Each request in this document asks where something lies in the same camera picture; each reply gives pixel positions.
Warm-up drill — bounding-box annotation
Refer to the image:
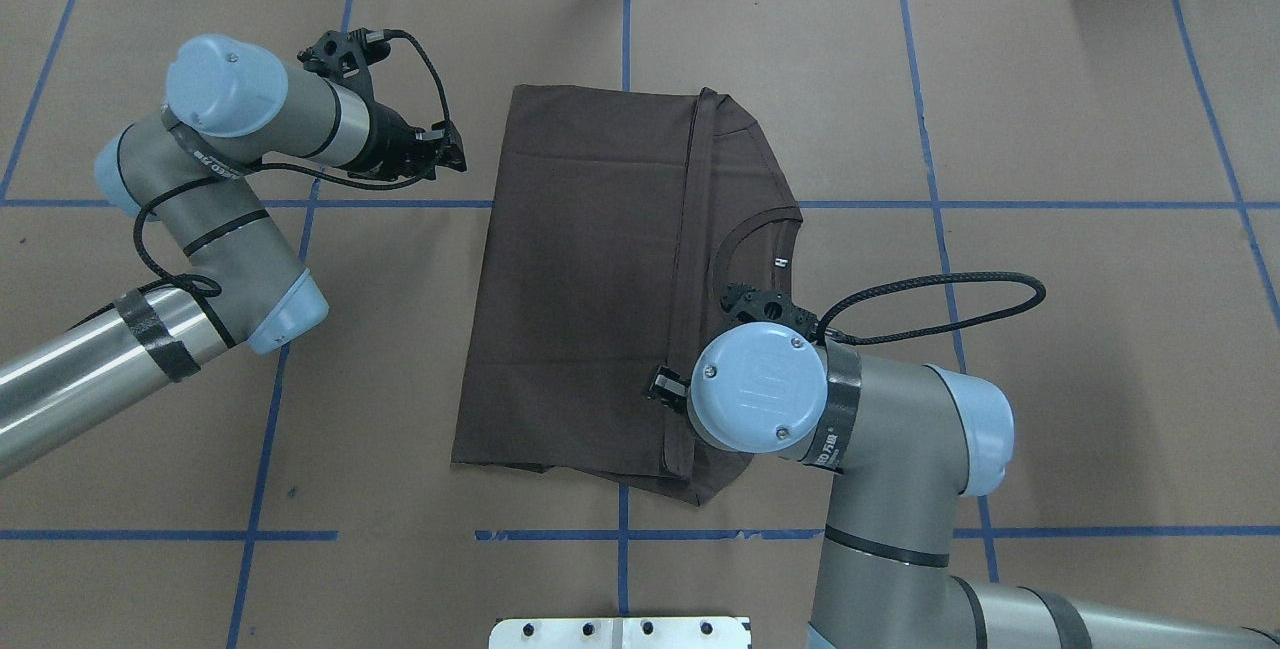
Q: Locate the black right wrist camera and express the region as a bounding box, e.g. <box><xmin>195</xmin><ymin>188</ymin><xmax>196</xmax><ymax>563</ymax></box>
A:
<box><xmin>718</xmin><ymin>283</ymin><xmax>819</xmax><ymax>342</ymax></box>

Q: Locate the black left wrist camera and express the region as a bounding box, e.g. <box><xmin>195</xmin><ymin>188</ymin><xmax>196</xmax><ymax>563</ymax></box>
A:
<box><xmin>296</xmin><ymin>28</ymin><xmax>390</xmax><ymax>81</ymax></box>

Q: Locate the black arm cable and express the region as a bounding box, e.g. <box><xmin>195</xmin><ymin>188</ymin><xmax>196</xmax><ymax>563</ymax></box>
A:
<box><xmin>70</xmin><ymin>27</ymin><xmax>453</xmax><ymax>330</ymax></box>
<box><xmin>815</xmin><ymin>271</ymin><xmax>1047</xmax><ymax>346</ymax></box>

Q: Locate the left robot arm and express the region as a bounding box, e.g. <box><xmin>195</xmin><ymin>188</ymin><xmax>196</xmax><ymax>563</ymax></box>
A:
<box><xmin>1</xmin><ymin>28</ymin><xmax>467</xmax><ymax>476</ymax></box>

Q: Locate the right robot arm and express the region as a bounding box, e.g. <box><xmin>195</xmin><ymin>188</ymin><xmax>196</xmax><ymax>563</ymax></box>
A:
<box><xmin>648</xmin><ymin>323</ymin><xmax>1277</xmax><ymax>648</ymax></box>

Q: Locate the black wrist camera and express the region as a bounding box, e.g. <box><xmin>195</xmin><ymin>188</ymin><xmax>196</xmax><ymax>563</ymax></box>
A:
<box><xmin>718</xmin><ymin>283</ymin><xmax>819</xmax><ymax>342</ymax></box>
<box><xmin>296</xmin><ymin>28</ymin><xmax>390</xmax><ymax>81</ymax></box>

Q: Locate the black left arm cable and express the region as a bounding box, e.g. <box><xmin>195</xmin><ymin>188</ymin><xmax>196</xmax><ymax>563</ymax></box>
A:
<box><xmin>70</xmin><ymin>27</ymin><xmax>453</xmax><ymax>330</ymax></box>

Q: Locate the dark brown t-shirt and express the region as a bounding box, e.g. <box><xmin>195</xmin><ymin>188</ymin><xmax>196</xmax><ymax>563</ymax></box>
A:
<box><xmin>451</xmin><ymin>84</ymin><xmax>803</xmax><ymax>506</ymax></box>

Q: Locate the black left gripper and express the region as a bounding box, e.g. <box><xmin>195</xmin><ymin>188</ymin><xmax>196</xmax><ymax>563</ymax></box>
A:
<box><xmin>349</xmin><ymin>105</ymin><xmax>468</xmax><ymax>180</ymax></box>

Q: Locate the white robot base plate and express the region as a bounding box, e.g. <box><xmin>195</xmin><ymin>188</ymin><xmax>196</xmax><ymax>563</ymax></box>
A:
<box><xmin>488</xmin><ymin>616</ymin><xmax>753</xmax><ymax>648</ymax></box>

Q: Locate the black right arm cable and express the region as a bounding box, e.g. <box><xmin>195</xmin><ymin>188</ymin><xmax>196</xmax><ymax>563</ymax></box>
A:
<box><xmin>815</xmin><ymin>271</ymin><xmax>1047</xmax><ymax>346</ymax></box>

